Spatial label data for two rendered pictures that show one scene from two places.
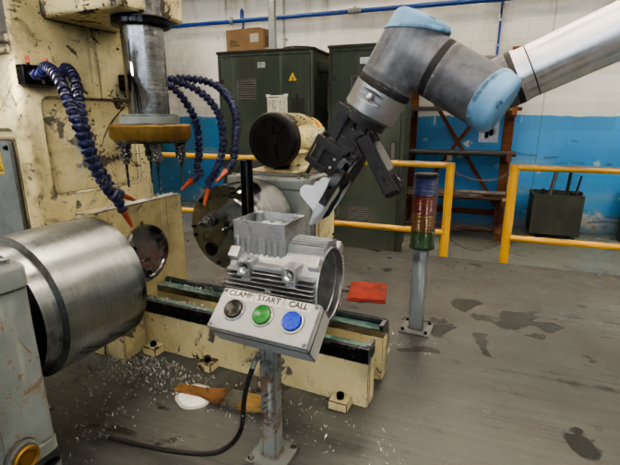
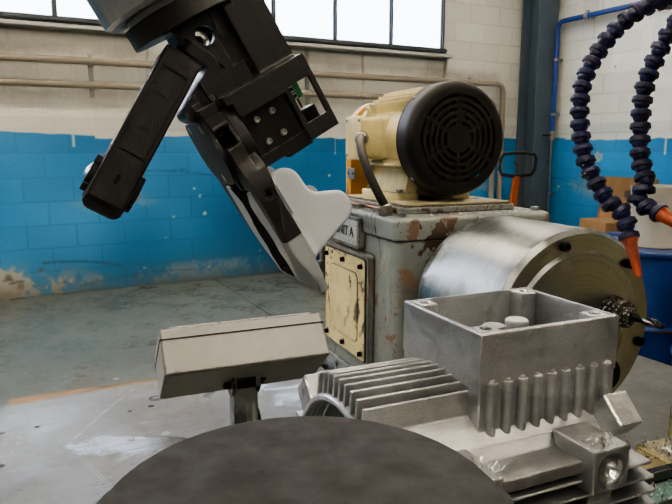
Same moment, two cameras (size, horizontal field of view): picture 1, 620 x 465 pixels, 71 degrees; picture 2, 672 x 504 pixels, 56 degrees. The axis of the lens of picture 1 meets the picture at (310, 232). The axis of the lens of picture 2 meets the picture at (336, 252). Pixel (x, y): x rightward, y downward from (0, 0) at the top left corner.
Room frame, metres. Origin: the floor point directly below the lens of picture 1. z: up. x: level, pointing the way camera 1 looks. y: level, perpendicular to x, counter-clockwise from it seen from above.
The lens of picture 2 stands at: (1.11, -0.34, 1.26)
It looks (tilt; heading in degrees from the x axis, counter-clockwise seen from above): 10 degrees down; 133
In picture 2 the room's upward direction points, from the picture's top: straight up
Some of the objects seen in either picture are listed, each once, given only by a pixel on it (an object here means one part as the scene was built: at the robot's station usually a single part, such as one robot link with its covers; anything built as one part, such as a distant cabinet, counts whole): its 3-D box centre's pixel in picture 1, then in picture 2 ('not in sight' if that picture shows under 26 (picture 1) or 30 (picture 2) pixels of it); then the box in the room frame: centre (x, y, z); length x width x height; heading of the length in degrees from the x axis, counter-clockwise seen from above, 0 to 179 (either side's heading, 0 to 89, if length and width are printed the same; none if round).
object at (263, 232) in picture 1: (270, 233); (504, 353); (0.89, 0.08, 1.11); 0.12 x 0.11 x 0.07; 66
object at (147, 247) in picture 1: (147, 253); not in sight; (1.05, 0.41, 1.01); 0.15 x 0.02 x 0.15; 155
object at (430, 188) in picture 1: (425, 185); not in sight; (1.05, -0.29, 1.19); 0.06 x 0.06 x 0.04
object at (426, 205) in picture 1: (424, 203); not in sight; (1.05, -0.29, 1.14); 0.06 x 0.06 x 0.04
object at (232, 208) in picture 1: (248, 220); not in sight; (1.31, 0.19, 1.04); 0.41 x 0.25 x 0.25; 155
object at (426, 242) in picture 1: (422, 238); not in sight; (1.05, -0.29, 1.05); 0.06 x 0.06 x 0.04
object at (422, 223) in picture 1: (423, 220); not in sight; (1.05, -0.29, 1.10); 0.06 x 0.06 x 0.04
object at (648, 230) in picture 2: not in sight; (654, 215); (0.34, 2.38, 0.99); 0.24 x 0.22 x 0.24; 160
